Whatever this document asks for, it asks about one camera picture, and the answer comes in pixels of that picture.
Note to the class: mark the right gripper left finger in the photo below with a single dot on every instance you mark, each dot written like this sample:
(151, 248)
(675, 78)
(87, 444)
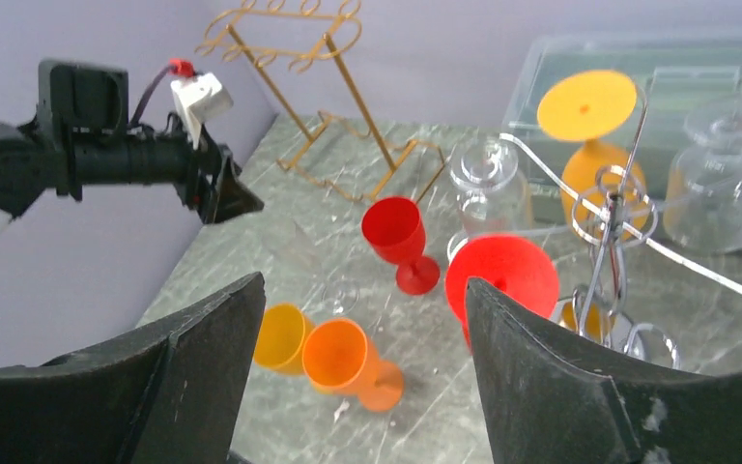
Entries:
(166, 392)

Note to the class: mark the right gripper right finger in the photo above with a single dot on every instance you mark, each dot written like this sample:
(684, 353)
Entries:
(551, 396)

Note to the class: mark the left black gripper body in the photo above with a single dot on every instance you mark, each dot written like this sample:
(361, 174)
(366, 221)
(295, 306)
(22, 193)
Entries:
(193, 191)

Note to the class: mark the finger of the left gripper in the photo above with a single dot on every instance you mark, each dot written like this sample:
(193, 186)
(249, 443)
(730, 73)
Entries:
(228, 198)

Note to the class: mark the tall clear flute glass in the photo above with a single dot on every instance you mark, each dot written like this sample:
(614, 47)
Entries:
(288, 242)

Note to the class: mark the red goblet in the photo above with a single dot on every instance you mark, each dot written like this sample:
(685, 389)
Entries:
(393, 227)
(514, 265)

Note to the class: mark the silver wire glass rack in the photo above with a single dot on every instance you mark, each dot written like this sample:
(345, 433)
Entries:
(623, 284)

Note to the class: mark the clear stemless glass front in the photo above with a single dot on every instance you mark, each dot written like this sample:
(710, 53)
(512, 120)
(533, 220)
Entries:
(493, 194)

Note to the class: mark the yellow goblet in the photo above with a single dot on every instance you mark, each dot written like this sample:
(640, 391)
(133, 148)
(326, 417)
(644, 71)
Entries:
(281, 339)
(585, 107)

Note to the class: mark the clear ribbed wine glass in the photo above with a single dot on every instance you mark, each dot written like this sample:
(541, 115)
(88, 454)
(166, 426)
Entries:
(703, 210)

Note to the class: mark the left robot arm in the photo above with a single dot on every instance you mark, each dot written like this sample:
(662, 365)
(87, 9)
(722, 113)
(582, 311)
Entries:
(85, 133)

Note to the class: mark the red goblet back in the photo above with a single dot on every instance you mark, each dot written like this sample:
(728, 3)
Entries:
(393, 227)

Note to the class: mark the orange goblet centre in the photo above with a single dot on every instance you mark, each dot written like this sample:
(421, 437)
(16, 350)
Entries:
(338, 357)

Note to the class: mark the clear plastic storage box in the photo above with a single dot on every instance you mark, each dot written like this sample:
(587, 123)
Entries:
(678, 71)

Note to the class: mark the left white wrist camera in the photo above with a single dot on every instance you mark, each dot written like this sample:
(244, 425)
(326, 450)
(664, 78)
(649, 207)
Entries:
(198, 100)

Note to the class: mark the gold wire glass rack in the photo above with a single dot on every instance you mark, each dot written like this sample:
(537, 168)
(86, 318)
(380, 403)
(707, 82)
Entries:
(298, 50)

